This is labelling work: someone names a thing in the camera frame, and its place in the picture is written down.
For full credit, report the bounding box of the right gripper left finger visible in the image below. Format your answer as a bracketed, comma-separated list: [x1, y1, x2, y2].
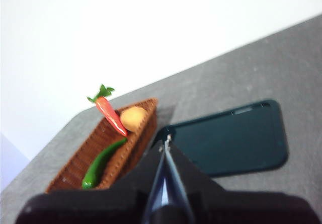
[15, 134, 169, 224]

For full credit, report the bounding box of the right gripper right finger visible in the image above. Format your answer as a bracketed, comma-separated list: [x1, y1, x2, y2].
[169, 142, 322, 224]

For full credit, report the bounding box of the green toy pepper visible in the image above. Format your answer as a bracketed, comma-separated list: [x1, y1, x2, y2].
[82, 137, 128, 190]

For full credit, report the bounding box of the brown wicker basket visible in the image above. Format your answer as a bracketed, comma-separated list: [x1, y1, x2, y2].
[45, 98, 158, 193]

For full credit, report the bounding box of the black rectangular tray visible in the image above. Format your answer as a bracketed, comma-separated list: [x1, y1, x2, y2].
[150, 98, 289, 177]

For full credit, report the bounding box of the yellow-brown toy potato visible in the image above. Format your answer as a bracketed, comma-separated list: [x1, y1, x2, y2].
[119, 106, 148, 132]

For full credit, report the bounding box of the orange toy carrot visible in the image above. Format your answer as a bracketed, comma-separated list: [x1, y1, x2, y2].
[87, 84, 128, 137]

